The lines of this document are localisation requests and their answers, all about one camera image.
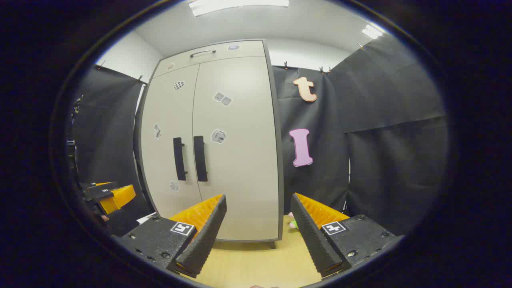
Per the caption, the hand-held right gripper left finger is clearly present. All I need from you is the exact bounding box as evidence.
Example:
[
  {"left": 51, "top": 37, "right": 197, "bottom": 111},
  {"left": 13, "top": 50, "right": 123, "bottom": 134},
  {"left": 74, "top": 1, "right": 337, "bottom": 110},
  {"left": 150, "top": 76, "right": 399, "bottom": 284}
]
[{"left": 114, "top": 194, "right": 227, "bottom": 278}]

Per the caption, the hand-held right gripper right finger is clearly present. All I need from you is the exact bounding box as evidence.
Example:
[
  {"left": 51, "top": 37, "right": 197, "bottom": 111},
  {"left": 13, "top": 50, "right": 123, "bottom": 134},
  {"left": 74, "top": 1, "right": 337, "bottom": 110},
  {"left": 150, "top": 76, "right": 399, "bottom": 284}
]
[{"left": 290, "top": 193, "right": 404, "bottom": 278}]

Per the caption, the grey cabinet door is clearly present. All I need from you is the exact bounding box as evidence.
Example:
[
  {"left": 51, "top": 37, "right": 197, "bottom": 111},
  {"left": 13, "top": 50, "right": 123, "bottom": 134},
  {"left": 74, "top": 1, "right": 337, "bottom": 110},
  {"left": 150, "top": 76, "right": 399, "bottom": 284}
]
[
  {"left": 192, "top": 56, "right": 279, "bottom": 240},
  {"left": 140, "top": 64, "right": 202, "bottom": 218}
]

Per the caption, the grey double-door shoe cabinet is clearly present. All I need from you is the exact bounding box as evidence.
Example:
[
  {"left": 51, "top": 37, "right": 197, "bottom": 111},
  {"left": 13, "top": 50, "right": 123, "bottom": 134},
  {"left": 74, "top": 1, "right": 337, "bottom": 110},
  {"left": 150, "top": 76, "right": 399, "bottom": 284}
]
[{"left": 134, "top": 39, "right": 284, "bottom": 248}]

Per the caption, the black backdrop cloth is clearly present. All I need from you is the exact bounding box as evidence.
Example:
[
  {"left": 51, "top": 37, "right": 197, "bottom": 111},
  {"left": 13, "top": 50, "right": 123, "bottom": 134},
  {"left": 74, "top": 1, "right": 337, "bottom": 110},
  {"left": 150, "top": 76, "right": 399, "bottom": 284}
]
[
  {"left": 70, "top": 64, "right": 154, "bottom": 236},
  {"left": 272, "top": 34, "right": 448, "bottom": 236}
]

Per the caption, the small ceiling light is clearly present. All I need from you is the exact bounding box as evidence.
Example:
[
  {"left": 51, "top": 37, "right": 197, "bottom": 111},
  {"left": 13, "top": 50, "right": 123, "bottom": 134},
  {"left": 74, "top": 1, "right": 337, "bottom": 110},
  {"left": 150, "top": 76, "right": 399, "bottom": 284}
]
[{"left": 362, "top": 25, "right": 384, "bottom": 40}]

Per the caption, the long ceiling light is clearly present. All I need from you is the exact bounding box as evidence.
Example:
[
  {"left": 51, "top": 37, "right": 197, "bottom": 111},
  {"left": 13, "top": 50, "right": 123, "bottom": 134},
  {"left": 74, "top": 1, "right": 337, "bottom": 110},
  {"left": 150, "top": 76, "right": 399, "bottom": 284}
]
[{"left": 189, "top": 0, "right": 289, "bottom": 16}]

